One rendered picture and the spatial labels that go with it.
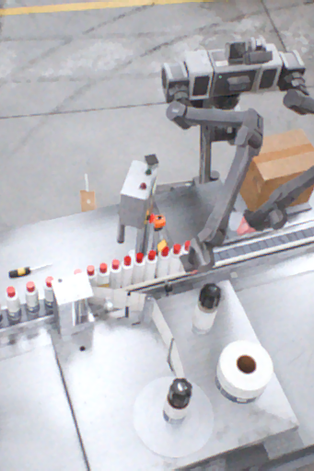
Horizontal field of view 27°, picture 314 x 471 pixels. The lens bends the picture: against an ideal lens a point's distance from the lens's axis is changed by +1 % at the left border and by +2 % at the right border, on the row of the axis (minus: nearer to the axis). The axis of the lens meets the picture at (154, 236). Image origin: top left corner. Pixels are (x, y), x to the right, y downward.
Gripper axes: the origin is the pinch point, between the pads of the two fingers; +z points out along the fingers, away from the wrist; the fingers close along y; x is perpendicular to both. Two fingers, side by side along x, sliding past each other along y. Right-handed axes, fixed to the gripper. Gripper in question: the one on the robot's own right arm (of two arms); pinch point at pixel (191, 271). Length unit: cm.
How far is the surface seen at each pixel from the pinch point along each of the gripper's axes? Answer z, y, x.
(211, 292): 1.6, 4.2, -9.8
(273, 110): 115, 152, 174
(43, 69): 113, 6, 260
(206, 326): 24.3, 4.5, -12.4
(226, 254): 30.8, 29.8, 21.0
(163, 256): 13.5, -3.3, 18.5
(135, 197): -28.4, -17.1, 20.1
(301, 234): 31, 68, 21
